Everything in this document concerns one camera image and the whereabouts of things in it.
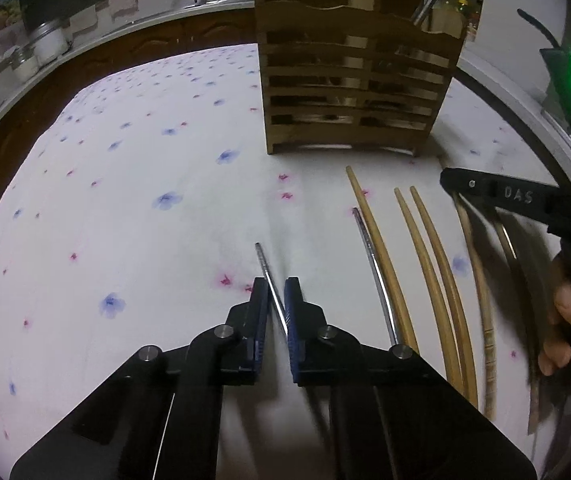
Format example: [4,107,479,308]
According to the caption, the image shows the metal chopstick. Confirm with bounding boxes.
[254,243,289,337]
[351,207,401,346]

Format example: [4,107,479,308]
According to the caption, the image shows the person's right hand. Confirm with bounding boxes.
[538,252,571,376]

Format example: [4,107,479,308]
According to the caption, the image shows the wooden chopstick on table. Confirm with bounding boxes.
[345,166,419,351]
[410,186,479,408]
[394,188,464,393]

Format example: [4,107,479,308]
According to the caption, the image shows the patterned wooden chopstick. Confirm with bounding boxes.
[453,193,497,422]

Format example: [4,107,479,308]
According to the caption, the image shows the metal chopstick on table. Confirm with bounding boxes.
[351,207,401,346]

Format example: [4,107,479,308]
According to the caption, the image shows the white floral tablecloth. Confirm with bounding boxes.
[0,44,551,476]

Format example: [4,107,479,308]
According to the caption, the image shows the wooden utensil holder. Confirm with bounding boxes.
[254,0,464,155]

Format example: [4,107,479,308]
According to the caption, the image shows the white pot with lid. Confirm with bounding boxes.
[28,20,70,66]

